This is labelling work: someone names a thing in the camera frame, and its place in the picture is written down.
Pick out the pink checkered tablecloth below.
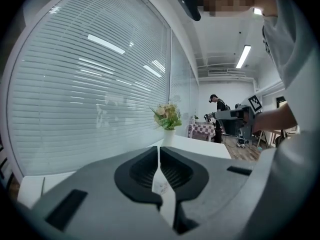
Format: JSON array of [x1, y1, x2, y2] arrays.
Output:
[[188, 123, 216, 142]]

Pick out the pink and yellow flower bouquet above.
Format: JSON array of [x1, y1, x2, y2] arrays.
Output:
[[149, 102, 183, 132]]

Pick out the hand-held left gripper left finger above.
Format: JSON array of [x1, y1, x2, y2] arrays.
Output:
[[29, 145, 176, 240]]

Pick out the person's right forearm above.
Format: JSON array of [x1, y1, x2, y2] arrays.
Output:
[[252, 103, 300, 135]]

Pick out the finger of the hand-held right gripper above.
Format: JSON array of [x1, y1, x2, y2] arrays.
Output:
[[212, 109, 236, 121]]

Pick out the black head-mounted camera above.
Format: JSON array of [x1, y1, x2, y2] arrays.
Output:
[[177, 0, 202, 22]]

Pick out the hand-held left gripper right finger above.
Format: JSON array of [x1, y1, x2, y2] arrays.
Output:
[[159, 146, 261, 236]]

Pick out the person's grey t-shirt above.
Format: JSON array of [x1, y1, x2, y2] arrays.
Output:
[[249, 0, 320, 240]]

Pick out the white ceiling pipes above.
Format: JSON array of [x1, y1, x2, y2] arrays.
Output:
[[196, 56, 257, 84]]

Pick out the white window blinds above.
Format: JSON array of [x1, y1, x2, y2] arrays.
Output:
[[7, 0, 200, 177]]

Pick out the white vase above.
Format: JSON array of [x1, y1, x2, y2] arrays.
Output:
[[162, 129, 177, 147]]

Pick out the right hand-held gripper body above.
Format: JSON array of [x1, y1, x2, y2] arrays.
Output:
[[223, 93, 263, 140]]

